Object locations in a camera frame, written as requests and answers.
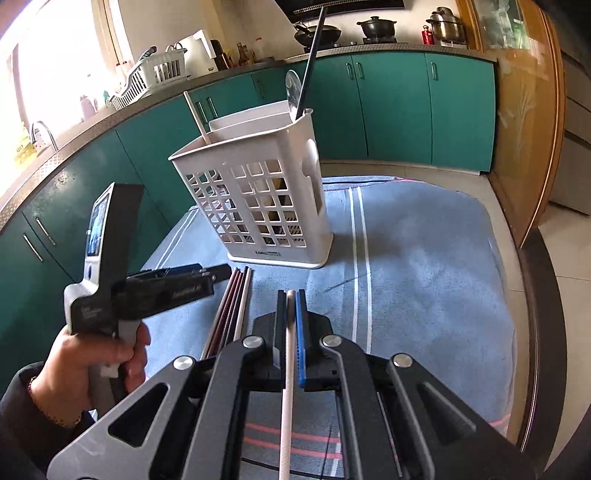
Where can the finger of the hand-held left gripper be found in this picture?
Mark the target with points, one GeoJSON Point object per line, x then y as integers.
{"type": "Point", "coordinates": [221, 272]}

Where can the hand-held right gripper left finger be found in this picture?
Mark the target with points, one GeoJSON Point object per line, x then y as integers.
{"type": "Point", "coordinates": [217, 406]}

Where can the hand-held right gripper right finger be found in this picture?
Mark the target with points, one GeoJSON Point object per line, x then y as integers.
{"type": "Point", "coordinates": [301, 341]}

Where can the white plastic utensil holder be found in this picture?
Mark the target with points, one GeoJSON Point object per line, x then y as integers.
{"type": "Point", "coordinates": [217, 152]}

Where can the person's left forearm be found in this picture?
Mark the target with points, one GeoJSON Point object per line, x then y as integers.
{"type": "Point", "coordinates": [18, 438]}

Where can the person's left hand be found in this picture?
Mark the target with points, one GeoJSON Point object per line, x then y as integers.
{"type": "Point", "coordinates": [69, 369]}

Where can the brown chopstick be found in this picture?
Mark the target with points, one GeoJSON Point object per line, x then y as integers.
{"type": "Point", "coordinates": [222, 313]}
{"type": "Point", "coordinates": [229, 311]}

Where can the blue striped cloth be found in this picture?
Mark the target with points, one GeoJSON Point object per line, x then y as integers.
{"type": "Point", "coordinates": [415, 277]}

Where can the yellow packet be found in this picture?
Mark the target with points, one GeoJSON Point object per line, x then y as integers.
{"type": "Point", "coordinates": [25, 147]}

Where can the metal faucet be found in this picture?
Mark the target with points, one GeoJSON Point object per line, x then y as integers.
{"type": "Point", "coordinates": [44, 131]}

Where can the pink bottle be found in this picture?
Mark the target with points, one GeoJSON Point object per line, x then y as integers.
{"type": "Point", "coordinates": [87, 108]}

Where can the white dish rack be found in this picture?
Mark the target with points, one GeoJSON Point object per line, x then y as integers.
{"type": "Point", "coordinates": [157, 69]}

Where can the dark glass bottle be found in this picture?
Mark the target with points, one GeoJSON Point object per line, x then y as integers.
{"type": "Point", "coordinates": [241, 55]}

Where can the white countertop appliance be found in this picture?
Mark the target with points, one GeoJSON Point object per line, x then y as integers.
{"type": "Point", "coordinates": [198, 50]}

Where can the white plastic bottle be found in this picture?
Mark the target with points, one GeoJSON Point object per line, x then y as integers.
{"type": "Point", "coordinates": [260, 50]}

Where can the green kitchen cabinets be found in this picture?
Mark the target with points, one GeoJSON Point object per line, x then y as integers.
{"type": "Point", "coordinates": [392, 101]}

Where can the black wok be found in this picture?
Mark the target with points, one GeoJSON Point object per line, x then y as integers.
{"type": "Point", "coordinates": [330, 34]}

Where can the gas stove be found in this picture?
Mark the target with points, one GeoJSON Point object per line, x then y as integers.
{"type": "Point", "coordinates": [369, 44]}

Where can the black cooking pot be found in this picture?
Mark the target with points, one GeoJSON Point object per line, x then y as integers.
{"type": "Point", "coordinates": [376, 28]}

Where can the black range hood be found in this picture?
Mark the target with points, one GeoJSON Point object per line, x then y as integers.
{"type": "Point", "coordinates": [346, 3]}

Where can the wooden framed glass door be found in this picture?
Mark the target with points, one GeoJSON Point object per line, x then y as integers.
{"type": "Point", "coordinates": [521, 138]}

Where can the red canister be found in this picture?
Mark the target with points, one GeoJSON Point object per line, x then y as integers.
{"type": "Point", "coordinates": [428, 36]}

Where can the grey refrigerator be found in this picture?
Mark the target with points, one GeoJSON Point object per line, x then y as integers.
{"type": "Point", "coordinates": [577, 161]}

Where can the stainless steel pot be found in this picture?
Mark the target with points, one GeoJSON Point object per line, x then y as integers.
{"type": "Point", "coordinates": [445, 27]}

